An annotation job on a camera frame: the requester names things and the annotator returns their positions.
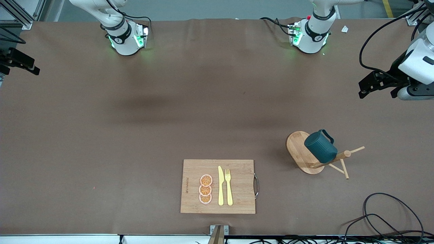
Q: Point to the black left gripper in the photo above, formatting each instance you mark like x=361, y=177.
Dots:
x=394, y=76

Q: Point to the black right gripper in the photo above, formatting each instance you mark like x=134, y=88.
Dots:
x=7, y=56

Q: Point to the dark teal mug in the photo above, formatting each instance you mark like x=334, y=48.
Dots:
x=320, y=147

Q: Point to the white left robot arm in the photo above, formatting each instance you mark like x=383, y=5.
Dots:
x=313, y=34

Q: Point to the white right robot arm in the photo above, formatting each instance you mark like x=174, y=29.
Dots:
x=123, y=40

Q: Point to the small white paper scrap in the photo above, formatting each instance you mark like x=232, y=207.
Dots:
x=344, y=29

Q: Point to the wooden mug tree stand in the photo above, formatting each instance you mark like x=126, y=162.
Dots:
x=298, y=154

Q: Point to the brown table cover sheet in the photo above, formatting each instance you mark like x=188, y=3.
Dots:
x=135, y=152

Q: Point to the bamboo cutting board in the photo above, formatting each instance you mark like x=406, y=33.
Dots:
x=237, y=183

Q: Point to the yellow plastic fork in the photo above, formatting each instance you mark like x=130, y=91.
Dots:
x=229, y=189

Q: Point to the yellow plastic knife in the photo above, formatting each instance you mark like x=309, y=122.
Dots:
x=220, y=188

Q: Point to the toy orange slice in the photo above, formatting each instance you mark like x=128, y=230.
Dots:
x=204, y=191
x=205, y=199
x=206, y=180

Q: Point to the brown wooden bar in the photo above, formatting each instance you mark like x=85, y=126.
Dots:
x=217, y=237

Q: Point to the aluminium frame profile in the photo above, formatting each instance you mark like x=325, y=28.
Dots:
x=18, y=13
x=412, y=20

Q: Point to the white table edge rail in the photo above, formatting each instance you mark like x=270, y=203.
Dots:
x=67, y=240

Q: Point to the metal table edge bracket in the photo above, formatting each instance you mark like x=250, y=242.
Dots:
x=226, y=229

